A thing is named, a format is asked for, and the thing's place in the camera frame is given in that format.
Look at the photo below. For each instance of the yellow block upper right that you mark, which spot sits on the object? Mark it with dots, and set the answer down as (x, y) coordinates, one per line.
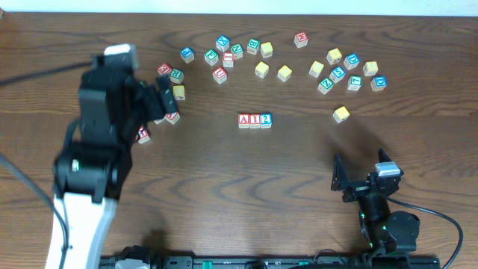
(334, 56)

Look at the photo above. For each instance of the green B wooden block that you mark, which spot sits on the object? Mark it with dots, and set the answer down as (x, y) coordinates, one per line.
(253, 46)

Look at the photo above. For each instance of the green N wooden block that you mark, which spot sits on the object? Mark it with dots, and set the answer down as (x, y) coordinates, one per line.
(237, 51)

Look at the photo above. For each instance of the red U wooden block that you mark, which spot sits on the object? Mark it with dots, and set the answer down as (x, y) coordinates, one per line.
(142, 135)

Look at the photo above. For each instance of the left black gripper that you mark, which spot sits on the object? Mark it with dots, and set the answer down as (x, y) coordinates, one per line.
(148, 99)

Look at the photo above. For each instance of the blue P wooden block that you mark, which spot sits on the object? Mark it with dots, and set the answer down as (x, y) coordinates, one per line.
(187, 55)

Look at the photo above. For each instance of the green 7 wooden block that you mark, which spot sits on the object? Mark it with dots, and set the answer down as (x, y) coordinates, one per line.
(354, 83)

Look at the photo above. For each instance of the blue D wooden block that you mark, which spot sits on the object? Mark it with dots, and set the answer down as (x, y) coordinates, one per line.
(351, 61)

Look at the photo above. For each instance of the yellow 8 wooden block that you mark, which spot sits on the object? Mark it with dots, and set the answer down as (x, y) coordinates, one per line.
(370, 68)

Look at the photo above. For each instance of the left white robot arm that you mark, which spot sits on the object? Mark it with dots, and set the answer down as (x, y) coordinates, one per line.
(96, 159)

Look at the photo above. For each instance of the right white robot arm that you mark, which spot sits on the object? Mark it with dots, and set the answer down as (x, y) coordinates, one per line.
(387, 231)

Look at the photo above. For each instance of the red Y wooden block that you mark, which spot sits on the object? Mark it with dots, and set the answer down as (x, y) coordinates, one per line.
(172, 118)

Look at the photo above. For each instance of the green R wooden block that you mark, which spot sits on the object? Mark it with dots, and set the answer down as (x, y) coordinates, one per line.
(176, 76)

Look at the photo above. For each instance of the blue X wooden block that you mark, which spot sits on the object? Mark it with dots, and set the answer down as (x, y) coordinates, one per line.
(222, 43)

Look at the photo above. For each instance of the blue 5 wooden block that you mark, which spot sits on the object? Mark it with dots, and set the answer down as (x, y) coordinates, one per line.
(337, 74)

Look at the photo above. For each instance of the red I wooden block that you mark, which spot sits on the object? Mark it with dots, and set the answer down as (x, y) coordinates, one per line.
(255, 121)

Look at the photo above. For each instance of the green Z wooden block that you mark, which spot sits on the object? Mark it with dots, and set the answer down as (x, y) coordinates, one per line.
(325, 85)

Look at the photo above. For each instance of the yellow block right row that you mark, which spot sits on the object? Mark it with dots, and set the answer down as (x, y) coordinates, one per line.
(316, 69)

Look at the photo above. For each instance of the yellow block lower right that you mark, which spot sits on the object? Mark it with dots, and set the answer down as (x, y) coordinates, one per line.
(341, 114)

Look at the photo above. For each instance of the red U block centre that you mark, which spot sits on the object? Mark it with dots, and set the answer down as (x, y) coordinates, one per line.
(219, 75)

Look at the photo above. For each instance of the yellow block row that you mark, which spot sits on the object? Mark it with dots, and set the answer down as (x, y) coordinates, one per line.
(262, 69)
(316, 69)

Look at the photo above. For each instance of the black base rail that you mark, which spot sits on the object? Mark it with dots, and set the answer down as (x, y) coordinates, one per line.
(143, 257)

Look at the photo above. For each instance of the green F wooden block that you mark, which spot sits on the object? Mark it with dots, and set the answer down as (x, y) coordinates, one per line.
(211, 57)

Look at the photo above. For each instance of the yellow block near R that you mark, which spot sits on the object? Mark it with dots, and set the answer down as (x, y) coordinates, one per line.
(179, 92)

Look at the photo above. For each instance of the red A wooden block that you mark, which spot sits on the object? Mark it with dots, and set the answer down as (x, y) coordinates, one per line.
(243, 121)

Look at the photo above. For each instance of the yellow O wooden block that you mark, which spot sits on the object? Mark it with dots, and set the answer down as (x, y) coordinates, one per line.
(284, 73)

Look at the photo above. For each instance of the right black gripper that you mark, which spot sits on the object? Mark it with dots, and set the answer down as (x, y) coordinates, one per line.
(360, 187)

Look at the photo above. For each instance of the yellow block centre row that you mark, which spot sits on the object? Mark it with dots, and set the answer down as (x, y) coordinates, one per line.
(262, 69)

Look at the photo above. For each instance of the yellow block beside B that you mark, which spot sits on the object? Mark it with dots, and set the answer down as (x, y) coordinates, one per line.
(266, 50)

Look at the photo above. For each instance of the red block beside F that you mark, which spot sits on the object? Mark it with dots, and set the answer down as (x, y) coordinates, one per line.
(228, 59)

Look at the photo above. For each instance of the red H wooden block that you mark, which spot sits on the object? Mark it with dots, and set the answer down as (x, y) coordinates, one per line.
(301, 39)

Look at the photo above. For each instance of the blue 2 wooden block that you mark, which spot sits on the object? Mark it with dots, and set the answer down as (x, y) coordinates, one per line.
(266, 121)

